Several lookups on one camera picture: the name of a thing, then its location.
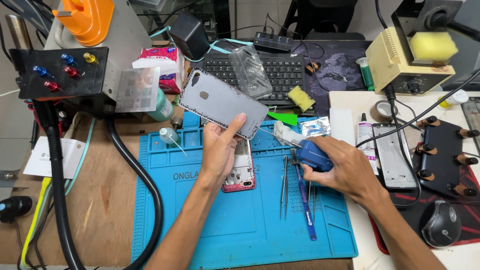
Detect person's right hand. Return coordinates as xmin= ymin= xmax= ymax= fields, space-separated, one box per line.
xmin=301 ymin=135 xmax=388 ymax=205

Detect silver tweezers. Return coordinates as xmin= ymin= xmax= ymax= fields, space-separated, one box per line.
xmin=280 ymin=155 xmax=290 ymax=221
xmin=307 ymin=181 xmax=318 ymax=223

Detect grey hot air station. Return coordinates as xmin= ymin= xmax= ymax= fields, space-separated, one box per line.
xmin=9 ymin=0 xmax=153 ymax=118

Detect black usb hub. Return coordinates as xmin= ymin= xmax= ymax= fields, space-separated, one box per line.
xmin=253 ymin=31 xmax=294 ymax=53

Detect dark world map desk mat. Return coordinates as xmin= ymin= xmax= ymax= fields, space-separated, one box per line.
xmin=292 ymin=39 xmax=373 ymax=118

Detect blue white sachet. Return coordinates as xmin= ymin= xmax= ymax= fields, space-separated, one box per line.
xmin=299 ymin=116 xmax=332 ymax=138

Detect pink tissue pack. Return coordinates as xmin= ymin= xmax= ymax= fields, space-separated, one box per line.
xmin=132 ymin=47 xmax=186 ymax=94

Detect person's left hand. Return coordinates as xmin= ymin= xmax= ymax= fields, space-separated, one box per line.
xmin=200 ymin=113 xmax=247 ymax=181

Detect clear plastic phone case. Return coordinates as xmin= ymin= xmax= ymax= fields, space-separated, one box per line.
xmin=229 ymin=44 xmax=274 ymax=100

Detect beige soldering station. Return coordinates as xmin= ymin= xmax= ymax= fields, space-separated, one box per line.
xmin=365 ymin=26 xmax=457 ymax=97

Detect blue silicone repair mat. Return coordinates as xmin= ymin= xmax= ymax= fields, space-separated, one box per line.
xmin=131 ymin=111 xmax=359 ymax=270

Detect blue handled brush tool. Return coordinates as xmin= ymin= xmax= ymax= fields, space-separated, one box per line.
xmin=290 ymin=148 xmax=318 ymax=241

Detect green triangular pick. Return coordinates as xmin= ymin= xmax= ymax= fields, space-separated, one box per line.
xmin=267 ymin=111 xmax=299 ymax=127

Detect clear needle dropper bottle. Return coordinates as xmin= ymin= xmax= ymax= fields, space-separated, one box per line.
xmin=159 ymin=127 xmax=188 ymax=158

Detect black chair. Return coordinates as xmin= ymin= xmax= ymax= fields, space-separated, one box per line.
xmin=280 ymin=0 xmax=367 ymax=41

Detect teal plastic bottle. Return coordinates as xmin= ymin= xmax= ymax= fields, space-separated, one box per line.
xmin=146 ymin=88 xmax=175 ymax=122

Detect orange plastic holder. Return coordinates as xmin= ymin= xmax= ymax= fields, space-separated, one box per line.
xmin=52 ymin=0 xmax=115 ymax=47

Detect white glue bottle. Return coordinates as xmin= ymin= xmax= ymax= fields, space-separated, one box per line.
xmin=356 ymin=112 xmax=380 ymax=176

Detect crumpled white tissue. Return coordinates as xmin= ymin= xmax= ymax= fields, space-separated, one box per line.
xmin=272 ymin=120 xmax=305 ymax=148

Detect small yellow sponge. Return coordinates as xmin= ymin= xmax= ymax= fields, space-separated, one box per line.
xmin=287 ymin=85 xmax=317 ymax=113

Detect white paper pad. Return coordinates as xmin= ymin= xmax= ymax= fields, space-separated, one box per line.
xmin=329 ymin=107 xmax=356 ymax=148

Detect white bottle with yellow label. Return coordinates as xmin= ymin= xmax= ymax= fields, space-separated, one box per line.
xmin=436 ymin=89 xmax=470 ymax=111

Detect black computer mouse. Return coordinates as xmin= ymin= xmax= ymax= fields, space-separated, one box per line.
xmin=421 ymin=200 xmax=463 ymax=249

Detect black keyboard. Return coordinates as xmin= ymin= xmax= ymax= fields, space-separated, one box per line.
xmin=202 ymin=52 xmax=307 ymax=106

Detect red black mouse pad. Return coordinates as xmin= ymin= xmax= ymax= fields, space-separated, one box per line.
xmin=369 ymin=164 xmax=480 ymax=256

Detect black hot air hose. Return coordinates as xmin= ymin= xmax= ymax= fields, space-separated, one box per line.
xmin=32 ymin=99 xmax=164 ymax=270

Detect red phone frame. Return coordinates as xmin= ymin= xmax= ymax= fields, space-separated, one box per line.
xmin=221 ymin=139 xmax=257 ymax=193

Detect black tool handle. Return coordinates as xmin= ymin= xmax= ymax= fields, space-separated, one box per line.
xmin=0 ymin=195 xmax=34 ymax=224

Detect large yellow sponge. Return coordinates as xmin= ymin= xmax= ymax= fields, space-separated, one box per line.
xmin=408 ymin=31 xmax=459 ymax=63

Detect black soldering iron cable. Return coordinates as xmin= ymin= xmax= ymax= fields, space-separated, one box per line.
xmin=384 ymin=85 xmax=423 ymax=208

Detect white paper card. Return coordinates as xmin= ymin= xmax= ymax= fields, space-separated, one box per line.
xmin=23 ymin=136 xmax=87 ymax=180

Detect green flux syringe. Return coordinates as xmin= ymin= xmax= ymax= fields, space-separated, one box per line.
xmin=356 ymin=57 xmax=376 ymax=92

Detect yellow cable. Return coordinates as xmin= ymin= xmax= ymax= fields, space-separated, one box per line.
xmin=20 ymin=176 xmax=52 ymax=269

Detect metal reballing stencil sheet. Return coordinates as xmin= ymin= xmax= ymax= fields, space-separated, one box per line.
xmin=115 ymin=67 xmax=161 ymax=113

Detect brown tape roll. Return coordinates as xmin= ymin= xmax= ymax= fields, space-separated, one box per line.
xmin=370 ymin=100 xmax=399 ymax=123

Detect black power adapter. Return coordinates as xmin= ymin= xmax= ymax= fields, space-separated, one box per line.
xmin=169 ymin=13 xmax=211 ymax=61

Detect grey phone back cover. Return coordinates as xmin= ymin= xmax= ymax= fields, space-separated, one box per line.
xmin=178 ymin=67 xmax=270 ymax=140

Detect silver phone middle frame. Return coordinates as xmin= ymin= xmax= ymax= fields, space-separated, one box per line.
xmin=371 ymin=123 xmax=418 ymax=190

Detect black jig with copper knobs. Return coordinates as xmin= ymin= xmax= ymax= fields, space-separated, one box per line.
xmin=415 ymin=115 xmax=480 ymax=199

